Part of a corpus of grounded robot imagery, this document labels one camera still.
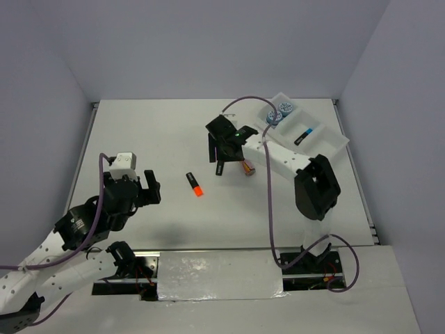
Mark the blue slime jar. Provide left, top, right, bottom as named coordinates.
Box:
left=266, top=110, right=283, bottom=127
left=278, top=102, right=294, bottom=118

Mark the blue highlighter marker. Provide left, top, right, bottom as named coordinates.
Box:
left=294, top=128, right=313, bottom=146

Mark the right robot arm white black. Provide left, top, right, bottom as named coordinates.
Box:
left=206, top=115, right=341, bottom=272

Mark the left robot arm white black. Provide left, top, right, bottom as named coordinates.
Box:
left=1, top=170, right=161, bottom=333

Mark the pink highlighter marker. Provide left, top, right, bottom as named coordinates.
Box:
left=216, top=160, right=225, bottom=176

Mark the pink-capped tube of pens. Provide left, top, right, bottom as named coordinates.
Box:
left=240, top=159, right=256, bottom=177

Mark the orange highlighter marker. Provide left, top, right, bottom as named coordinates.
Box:
left=186, top=172, right=204, bottom=197

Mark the white three-compartment tray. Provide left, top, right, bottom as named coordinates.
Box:
left=254, top=93, right=349, bottom=161

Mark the silver foil sheet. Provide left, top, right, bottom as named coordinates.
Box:
left=157, top=250, right=284, bottom=301

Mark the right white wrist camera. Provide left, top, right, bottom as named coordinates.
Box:
left=222, top=113, right=237, bottom=121

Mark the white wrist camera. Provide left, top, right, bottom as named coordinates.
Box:
left=108, top=152, right=137, bottom=181
left=222, top=113, right=237, bottom=121

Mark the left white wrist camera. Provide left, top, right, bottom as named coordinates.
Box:
left=108, top=152, right=137, bottom=181

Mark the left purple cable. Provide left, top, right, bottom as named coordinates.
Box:
left=0, top=152, right=115, bottom=326

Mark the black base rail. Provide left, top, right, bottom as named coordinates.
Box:
left=92, top=250, right=346, bottom=301

